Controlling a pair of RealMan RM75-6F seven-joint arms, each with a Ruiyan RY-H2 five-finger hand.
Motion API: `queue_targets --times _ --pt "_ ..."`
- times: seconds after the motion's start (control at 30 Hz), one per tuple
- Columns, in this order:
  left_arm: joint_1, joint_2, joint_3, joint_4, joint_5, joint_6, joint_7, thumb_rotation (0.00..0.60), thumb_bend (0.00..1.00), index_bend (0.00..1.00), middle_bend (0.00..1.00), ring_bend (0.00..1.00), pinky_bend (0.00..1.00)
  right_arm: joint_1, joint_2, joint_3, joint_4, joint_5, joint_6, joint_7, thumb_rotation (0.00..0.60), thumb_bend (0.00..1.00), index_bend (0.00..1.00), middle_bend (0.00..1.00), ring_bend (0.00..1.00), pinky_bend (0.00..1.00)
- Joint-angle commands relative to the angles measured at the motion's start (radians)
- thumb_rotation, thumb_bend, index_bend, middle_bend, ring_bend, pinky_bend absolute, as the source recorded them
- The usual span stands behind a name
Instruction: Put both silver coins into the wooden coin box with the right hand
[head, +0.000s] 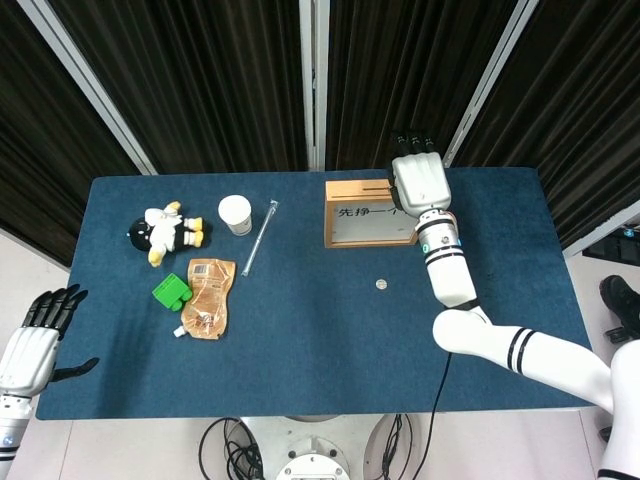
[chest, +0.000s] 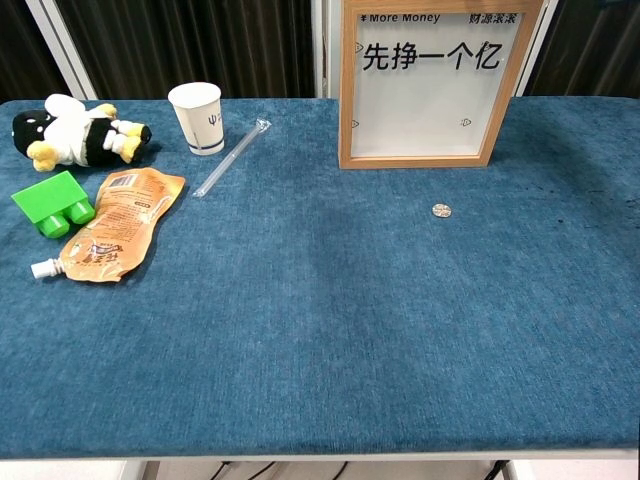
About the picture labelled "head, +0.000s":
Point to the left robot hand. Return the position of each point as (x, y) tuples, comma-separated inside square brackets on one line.
[(25, 355)]

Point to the black chair caster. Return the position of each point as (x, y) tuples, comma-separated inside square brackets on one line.
[(604, 434)]

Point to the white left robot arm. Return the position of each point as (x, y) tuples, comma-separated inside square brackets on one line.
[(12, 425)]

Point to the clear wrapped drinking straw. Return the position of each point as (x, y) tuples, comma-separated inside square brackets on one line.
[(260, 237)]

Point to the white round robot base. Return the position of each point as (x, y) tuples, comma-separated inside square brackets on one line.
[(312, 460)]

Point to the black pleated curtain panel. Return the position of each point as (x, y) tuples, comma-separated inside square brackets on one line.
[(575, 100), (400, 65), (40, 150), (200, 85)]

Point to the black equipment box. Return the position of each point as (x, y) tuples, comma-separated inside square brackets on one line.
[(615, 247)]

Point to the white paper cup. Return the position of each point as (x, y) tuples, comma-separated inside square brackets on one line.
[(235, 212)]

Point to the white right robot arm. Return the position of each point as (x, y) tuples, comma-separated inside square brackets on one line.
[(450, 280)]

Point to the wooden glass-front coin box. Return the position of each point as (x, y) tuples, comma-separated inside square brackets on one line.
[(350, 192)]

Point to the grey partition frame post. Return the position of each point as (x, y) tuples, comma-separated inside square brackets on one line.
[(307, 75), (491, 75), (89, 85), (600, 231)]

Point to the grey chair base leg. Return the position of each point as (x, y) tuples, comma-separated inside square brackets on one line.
[(615, 334)]

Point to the orange spout drink pouch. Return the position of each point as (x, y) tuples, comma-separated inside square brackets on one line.
[(207, 300)]

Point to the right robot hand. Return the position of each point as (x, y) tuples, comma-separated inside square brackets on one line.
[(420, 182)]

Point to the green toy building block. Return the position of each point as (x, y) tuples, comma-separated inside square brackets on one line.
[(167, 292)]

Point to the silver coin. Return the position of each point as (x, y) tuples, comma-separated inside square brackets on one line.
[(381, 284)]

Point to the black white plush toy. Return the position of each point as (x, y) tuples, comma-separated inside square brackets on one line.
[(165, 235)]

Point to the blue velvet table cloth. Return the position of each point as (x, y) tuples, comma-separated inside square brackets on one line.
[(300, 340)]

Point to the black shoe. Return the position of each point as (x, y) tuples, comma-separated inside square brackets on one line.
[(620, 300)]

